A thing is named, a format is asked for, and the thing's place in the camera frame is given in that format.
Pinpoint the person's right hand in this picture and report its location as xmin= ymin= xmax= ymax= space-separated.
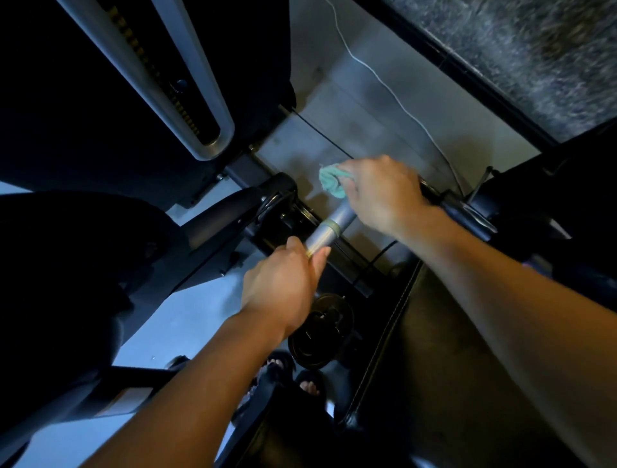
xmin=336 ymin=154 xmax=433 ymax=238

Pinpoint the person's left hand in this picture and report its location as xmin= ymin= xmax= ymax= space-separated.
xmin=240 ymin=236 xmax=333 ymax=339

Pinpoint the teal cleaning cloth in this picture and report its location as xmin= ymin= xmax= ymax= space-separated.
xmin=318 ymin=163 xmax=355 ymax=200

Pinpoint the silver metal machine bar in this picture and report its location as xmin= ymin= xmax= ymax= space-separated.
xmin=305 ymin=199 xmax=358 ymax=259

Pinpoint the person's left forearm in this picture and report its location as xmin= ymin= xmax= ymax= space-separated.
xmin=81 ymin=309 xmax=290 ymax=468

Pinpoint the person's right forearm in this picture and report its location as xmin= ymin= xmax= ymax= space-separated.
xmin=395 ymin=205 xmax=617 ymax=468

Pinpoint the black round weight plate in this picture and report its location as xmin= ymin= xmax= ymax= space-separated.
xmin=288 ymin=293 xmax=356 ymax=370

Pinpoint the black sandal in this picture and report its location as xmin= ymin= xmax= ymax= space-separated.
xmin=231 ymin=349 xmax=296 ymax=426
xmin=294 ymin=369 xmax=329 ymax=403

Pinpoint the black padded bench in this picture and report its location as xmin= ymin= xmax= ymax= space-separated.
xmin=335 ymin=260 xmax=586 ymax=468

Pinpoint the dark speckled mat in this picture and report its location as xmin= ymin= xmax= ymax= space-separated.
xmin=381 ymin=0 xmax=617 ymax=144

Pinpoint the silver machine upright column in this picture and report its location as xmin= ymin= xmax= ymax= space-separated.
xmin=57 ymin=0 xmax=236 ymax=162

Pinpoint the black padded seat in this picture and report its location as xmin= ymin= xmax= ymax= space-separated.
xmin=0 ymin=190 xmax=191 ymax=437

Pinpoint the thin black cable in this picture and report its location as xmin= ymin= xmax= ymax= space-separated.
xmin=288 ymin=107 xmax=356 ymax=160

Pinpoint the white cable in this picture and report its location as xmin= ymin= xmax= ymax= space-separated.
xmin=324 ymin=0 xmax=466 ymax=196

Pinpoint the black gym machine frame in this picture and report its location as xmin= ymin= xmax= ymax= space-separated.
xmin=0 ymin=0 xmax=415 ymax=468

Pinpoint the black handle grip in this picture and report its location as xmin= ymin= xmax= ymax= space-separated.
xmin=418 ymin=177 xmax=498 ymax=243

